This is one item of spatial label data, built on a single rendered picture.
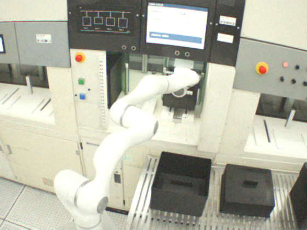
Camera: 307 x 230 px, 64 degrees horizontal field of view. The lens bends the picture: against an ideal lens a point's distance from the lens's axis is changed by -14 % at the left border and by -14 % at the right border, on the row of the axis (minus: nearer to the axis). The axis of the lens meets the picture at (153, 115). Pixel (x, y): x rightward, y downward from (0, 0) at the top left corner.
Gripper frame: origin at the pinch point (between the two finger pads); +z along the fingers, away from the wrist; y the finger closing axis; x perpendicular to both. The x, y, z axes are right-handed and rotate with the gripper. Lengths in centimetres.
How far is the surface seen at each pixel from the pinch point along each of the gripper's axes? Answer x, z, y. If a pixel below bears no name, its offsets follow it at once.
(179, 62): 2.5, 1.1, -2.9
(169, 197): -33, -76, 4
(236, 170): -35, -49, 39
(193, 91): -11.3, -9.0, 7.9
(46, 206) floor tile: -122, -44, -100
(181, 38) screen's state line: 29.8, -32.8, -1.4
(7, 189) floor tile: -122, -39, -147
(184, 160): -32, -49, 9
